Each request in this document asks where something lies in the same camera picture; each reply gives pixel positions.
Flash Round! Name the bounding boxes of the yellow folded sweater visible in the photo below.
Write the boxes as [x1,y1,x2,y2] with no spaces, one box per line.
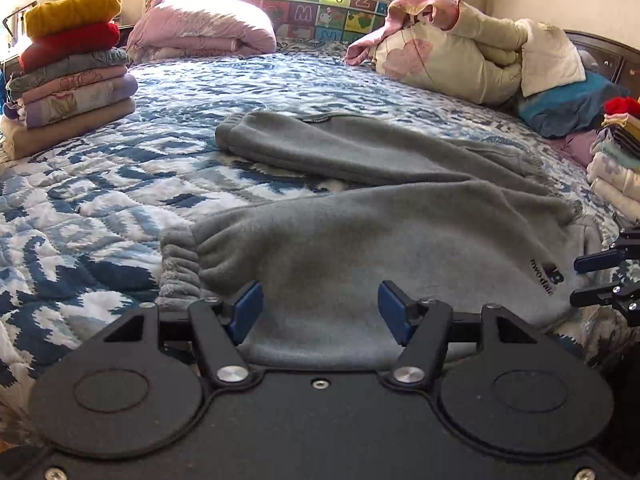
[24,0,122,40]

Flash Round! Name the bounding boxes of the pink cartoon folded garment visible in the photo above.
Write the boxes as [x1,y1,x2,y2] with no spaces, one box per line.
[16,66,127,105]

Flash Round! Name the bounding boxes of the teal blue pillow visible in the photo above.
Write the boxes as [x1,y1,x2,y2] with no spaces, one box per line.
[515,70,630,140]

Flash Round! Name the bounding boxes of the beige folded garment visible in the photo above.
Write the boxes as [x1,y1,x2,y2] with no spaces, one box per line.
[1,98,136,160]

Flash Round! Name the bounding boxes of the lilac printed folded garment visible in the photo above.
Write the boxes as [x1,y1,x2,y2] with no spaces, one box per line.
[3,73,138,129]

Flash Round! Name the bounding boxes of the dark wooden headboard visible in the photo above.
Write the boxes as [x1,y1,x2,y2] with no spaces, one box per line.
[565,29,640,100]

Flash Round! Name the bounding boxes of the pink folded quilt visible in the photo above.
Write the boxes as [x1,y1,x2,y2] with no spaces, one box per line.
[126,0,277,63]

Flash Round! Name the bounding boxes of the red folded sweater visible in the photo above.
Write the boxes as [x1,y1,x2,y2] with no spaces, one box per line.
[20,22,120,73]

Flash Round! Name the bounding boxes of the grey fleece sweatpants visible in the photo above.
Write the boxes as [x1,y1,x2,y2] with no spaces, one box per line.
[157,112,602,370]

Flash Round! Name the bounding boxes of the blue white patterned bedspread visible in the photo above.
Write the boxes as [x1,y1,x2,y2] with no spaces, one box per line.
[1,41,623,444]

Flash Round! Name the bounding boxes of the cream floral folded quilt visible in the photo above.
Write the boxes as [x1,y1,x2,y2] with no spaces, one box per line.
[345,0,527,105]

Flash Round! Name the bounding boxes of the white quilted cushion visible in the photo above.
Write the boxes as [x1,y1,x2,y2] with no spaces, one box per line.
[515,18,586,98]

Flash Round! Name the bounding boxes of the colourful alphabet foam mat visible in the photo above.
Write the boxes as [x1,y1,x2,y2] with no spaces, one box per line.
[242,0,388,44]

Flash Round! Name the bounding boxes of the right stack folded clothes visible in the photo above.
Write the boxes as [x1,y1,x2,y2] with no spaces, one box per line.
[586,98,640,223]

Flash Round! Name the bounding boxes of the grey green folded garment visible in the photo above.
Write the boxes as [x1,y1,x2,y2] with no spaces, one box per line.
[6,48,130,102]

